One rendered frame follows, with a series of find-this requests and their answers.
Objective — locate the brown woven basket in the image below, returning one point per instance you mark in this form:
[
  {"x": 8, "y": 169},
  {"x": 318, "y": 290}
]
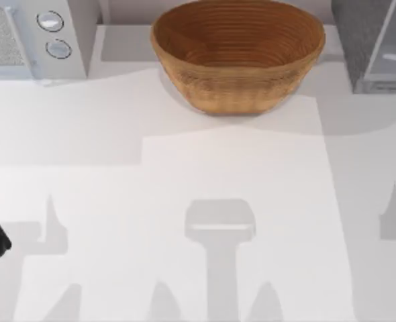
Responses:
[{"x": 238, "y": 60}]

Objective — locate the pale microwave oven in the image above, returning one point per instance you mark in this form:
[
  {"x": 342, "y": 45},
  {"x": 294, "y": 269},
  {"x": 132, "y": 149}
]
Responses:
[{"x": 74, "y": 40}]

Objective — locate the microwave knob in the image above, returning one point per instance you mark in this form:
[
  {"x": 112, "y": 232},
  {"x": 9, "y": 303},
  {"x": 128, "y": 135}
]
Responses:
[
  {"x": 58, "y": 48},
  {"x": 50, "y": 20}
]

